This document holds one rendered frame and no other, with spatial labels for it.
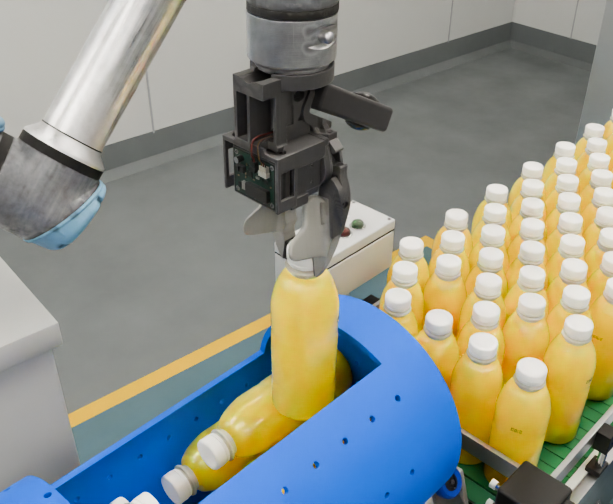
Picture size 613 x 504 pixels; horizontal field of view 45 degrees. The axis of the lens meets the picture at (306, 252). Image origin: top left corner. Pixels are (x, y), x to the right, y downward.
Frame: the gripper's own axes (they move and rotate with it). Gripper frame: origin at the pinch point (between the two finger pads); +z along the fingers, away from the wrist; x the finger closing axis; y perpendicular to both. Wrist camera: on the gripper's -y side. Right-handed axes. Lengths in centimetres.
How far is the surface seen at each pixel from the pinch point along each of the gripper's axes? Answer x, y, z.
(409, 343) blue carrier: 6.6, -10.4, 14.0
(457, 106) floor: -190, -327, 131
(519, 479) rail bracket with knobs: 18.7, -20.9, 35.6
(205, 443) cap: -5.1, 10.4, 23.4
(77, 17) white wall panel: -267, -126, 56
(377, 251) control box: -24, -43, 30
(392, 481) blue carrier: 13.8, 0.6, 22.0
